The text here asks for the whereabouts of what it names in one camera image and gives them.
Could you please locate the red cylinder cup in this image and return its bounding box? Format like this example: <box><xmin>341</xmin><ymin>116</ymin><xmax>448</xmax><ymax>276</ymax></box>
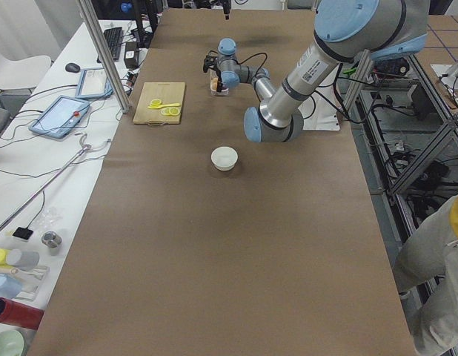
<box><xmin>0</xmin><ymin>297</ymin><xmax>44</xmax><ymax>330</ymax></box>

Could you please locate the long metal rod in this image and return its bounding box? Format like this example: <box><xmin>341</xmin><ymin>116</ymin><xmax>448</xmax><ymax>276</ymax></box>
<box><xmin>0</xmin><ymin>133</ymin><xmax>112</xmax><ymax>232</ymax></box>

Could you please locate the yellow plastic knife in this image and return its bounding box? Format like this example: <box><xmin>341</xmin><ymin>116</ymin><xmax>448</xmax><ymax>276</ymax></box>
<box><xmin>147</xmin><ymin>102</ymin><xmax>181</xmax><ymax>109</ymax></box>

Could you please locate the aluminium frame post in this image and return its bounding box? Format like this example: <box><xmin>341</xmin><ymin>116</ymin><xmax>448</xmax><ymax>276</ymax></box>
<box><xmin>76</xmin><ymin>0</ymin><xmax>130</xmax><ymax>113</ymax></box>

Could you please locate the lemon slice near knife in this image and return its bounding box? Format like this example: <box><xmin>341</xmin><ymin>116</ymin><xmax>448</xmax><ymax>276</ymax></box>
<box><xmin>160</xmin><ymin>107</ymin><xmax>180</xmax><ymax>116</ymax></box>

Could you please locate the black power adapter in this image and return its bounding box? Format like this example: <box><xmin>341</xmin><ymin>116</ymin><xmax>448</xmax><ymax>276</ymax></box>
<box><xmin>124</xmin><ymin>42</ymin><xmax>139</xmax><ymax>70</ymax></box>

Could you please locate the metal weight cylinder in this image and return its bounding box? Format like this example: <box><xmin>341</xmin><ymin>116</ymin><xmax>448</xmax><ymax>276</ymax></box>
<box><xmin>41</xmin><ymin>231</ymin><xmax>62</xmax><ymax>256</ymax></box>

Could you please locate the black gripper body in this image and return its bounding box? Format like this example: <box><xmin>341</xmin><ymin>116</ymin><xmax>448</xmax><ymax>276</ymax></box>
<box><xmin>203</xmin><ymin>55</ymin><xmax>223</xmax><ymax>84</ymax></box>

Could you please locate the light blue cup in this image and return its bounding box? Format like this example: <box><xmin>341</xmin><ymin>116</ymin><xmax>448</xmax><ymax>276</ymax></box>
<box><xmin>0</xmin><ymin>274</ymin><xmax>22</xmax><ymax>299</ymax></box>

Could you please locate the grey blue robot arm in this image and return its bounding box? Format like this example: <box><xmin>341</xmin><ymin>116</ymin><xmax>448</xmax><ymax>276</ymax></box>
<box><xmin>203</xmin><ymin>0</ymin><xmax>430</xmax><ymax>142</ymax></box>

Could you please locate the lemon slice top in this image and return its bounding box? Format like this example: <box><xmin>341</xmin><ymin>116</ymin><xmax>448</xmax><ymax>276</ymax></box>
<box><xmin>148</xmin><ymin>99</ymin><xmax>162</xmax><ymax>108</ymax></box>

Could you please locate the clear plastic egg box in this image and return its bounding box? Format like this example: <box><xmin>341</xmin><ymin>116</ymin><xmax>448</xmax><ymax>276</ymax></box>
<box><xmin>209</xmin><ymin>70</ymin><xmax>229</xmax><ymax>96</ymax></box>

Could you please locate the white ceramic bowl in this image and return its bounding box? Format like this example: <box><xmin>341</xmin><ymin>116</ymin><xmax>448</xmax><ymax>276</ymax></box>
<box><xmin>210</xmin><ymin>146</ymin><xmax>239</xmax><ymax>171</ymax></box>

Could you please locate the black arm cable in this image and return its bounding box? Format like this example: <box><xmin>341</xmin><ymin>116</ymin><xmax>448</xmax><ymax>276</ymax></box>
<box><xmin>236</xmin><ymin>52</ymin><xmax>269</xmax><ymax>71</ymax></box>

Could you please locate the blue teach pendant tablet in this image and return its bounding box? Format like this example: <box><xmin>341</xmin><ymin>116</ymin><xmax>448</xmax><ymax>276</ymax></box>
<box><xmin>29</xmin><ymin>96</ymin><xmax>90</xmax><ymax>139</ymax></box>

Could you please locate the black keyboard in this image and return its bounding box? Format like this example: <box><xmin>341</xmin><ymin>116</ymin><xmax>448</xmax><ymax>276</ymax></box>
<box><xmin>103</xmin><ymin>27</ymin><xmax>123</xmax><ymax>62</ymax></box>

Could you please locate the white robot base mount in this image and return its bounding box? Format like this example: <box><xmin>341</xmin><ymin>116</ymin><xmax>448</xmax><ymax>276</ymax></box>
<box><xmin>299</xmin><ymin>93</ymin><xmax>340</xmax><ymax>131</ymax></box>

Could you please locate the wooden cutting board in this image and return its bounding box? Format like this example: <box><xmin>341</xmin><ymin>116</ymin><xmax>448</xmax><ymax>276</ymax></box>
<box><xmin>133</xmin><ymin>82</ymin><xmax>186</xmax><ymax>125</ymax></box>

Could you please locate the black computer mouse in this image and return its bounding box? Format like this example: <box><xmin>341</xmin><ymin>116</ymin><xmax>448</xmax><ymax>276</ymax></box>
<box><xmin>65</xmin><ymin>62</ymin><xmax>81</xmax><ymax>73</ymax></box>

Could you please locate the small black square device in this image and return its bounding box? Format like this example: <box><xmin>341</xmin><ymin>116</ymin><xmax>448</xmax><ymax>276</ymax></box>
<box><xmin>12</xmin><ymin>227</ymin><xmax>33</xmax><ymax>241</ymax></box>

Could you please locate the grey cylinder cup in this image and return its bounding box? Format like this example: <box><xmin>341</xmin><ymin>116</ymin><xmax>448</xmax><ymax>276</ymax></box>
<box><xmin>6</xmin><ymin>248</ymin><xmax>40</xmax><ymax>271</ymax></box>

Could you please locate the person in beige clothes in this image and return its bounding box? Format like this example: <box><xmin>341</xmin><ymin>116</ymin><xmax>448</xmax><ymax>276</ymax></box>
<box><xmin>393</xmin><ymin>194</ymin><xmax>458</xmax><ymax>355</ymax></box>

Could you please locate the green bowl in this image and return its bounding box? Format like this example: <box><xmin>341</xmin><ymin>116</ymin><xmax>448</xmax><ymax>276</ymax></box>
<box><xmin>0</xmin><ymin>330</ymin><xmax>26</xmax><ymax>356</ymax></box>

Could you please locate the white chair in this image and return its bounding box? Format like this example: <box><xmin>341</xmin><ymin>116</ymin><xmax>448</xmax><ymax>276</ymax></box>
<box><xmin>0</xmin><ymin>52</ymin><xmax>52</xmax><ymax>90</ymax></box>

